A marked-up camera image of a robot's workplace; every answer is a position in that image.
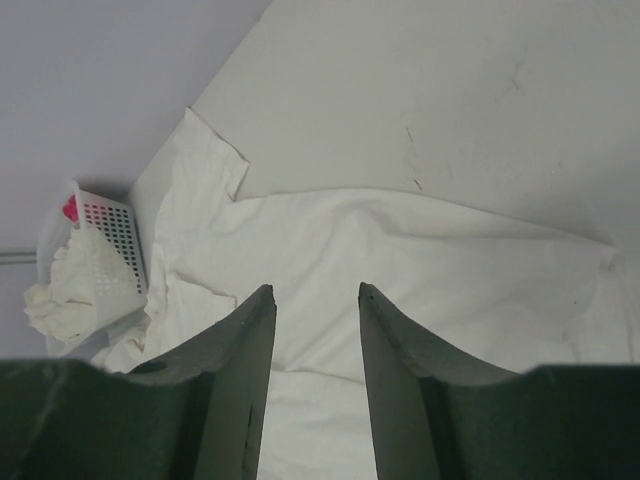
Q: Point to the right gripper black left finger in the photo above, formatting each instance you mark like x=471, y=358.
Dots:
x=226, y=369

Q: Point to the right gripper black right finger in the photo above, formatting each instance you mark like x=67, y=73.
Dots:
x=407, y=371

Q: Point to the white t shirt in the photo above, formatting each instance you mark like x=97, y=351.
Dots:
x=511, y=293

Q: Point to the white plastic laundry basket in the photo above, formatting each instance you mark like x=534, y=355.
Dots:
x=113, y=253

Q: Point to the cream clothes in basket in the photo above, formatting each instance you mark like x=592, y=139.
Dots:
x=63, y=308

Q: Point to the red garment in basket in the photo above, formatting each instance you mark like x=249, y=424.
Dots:
x=70, y=210

